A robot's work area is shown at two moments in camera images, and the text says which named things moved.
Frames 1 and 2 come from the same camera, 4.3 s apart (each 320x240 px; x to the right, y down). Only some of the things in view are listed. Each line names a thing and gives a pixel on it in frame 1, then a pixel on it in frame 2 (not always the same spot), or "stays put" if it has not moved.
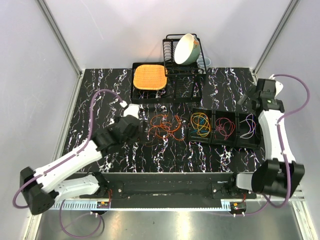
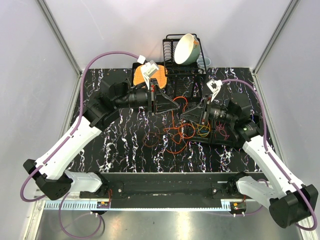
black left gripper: x=144 y=130 → x=158 y=102
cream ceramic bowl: x=187 y=49 stays put
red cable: x=225 y=126 stays put
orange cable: x=165 y=125 → x=180 y=131
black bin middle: x=224 y=128 stays put
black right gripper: x=250 y=93 → x=197 y=113
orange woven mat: x=149 y=77 stays put
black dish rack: x=172 y=68 stays put
